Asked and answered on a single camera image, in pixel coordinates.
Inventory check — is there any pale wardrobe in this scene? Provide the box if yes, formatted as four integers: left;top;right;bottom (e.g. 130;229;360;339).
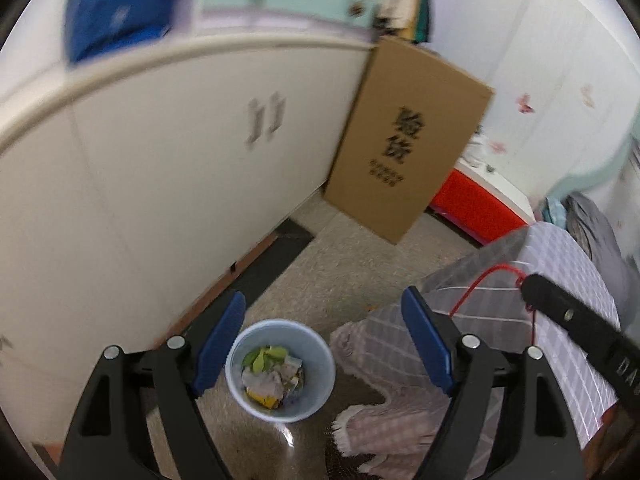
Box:
430;0;640;211

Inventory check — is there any mustard hanging garment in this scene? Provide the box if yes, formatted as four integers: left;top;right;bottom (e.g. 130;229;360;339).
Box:
385;0;426;41

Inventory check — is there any red cord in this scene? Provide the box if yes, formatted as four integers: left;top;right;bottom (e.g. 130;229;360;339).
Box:
448;266;541;348

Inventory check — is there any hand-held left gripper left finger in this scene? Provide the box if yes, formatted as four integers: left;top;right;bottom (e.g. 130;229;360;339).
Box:
59;290;247;480

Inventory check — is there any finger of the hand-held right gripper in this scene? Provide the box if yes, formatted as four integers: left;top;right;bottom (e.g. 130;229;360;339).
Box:
520;273;623;356

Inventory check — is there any metal cabinet handle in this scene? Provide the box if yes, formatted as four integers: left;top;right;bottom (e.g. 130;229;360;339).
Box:
265;91;287;142
245;97;266;151

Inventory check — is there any blue plastic bin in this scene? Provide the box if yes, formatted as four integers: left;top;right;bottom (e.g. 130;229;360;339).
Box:
225;319;337;423

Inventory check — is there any blue bag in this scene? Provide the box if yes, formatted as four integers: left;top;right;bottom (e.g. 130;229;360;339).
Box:
65;0;193;68

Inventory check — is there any round table checkered cloth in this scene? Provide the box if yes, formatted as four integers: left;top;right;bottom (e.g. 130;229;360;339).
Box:
420;222;623;446

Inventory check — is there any black floor mat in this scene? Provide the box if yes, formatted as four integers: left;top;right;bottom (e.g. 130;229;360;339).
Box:
190;217;316;331

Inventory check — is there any grey duvet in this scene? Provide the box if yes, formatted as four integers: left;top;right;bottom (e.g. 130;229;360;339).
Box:
565;192;640;331

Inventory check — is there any white plastic bag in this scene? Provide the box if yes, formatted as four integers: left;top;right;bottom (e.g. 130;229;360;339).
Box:
465;135;493;171

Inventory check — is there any white low cabinet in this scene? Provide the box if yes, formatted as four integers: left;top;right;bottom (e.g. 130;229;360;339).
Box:
0;35;381;451

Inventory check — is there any pink patterned table skirt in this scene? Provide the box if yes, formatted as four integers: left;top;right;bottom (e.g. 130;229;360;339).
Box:
327;280;506;471

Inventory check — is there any white packaging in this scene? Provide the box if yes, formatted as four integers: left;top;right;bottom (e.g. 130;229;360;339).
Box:
242;355;306;401

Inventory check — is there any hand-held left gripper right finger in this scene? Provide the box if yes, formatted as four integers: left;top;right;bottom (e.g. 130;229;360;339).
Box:
401;286;586;480

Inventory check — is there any teal hanging garment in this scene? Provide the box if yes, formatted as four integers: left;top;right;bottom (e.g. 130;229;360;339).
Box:
415;0;436;46

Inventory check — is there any large cardboard box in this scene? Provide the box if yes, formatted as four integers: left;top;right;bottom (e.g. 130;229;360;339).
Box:
324;35;496;246

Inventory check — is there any red and white bench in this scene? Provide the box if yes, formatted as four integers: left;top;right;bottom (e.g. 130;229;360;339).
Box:
429;157;536;248

